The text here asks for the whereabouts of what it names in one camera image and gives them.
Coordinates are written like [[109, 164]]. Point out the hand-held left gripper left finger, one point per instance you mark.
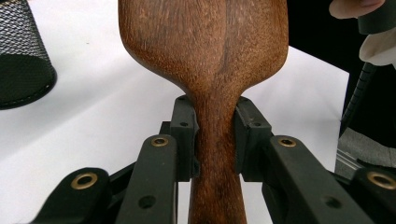
[[155, 174]]

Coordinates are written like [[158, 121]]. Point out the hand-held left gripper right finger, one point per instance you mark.
[[289, 180]]

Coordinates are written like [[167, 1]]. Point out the wooden paddle hairbrush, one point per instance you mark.
[[205, 62]]

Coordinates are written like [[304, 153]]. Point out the black mesh cup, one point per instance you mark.
[[21, 68]]

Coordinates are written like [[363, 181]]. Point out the white table mat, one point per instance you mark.
[[93, 124]]

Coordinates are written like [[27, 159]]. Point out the metal floor rail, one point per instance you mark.
[[345, 157]]

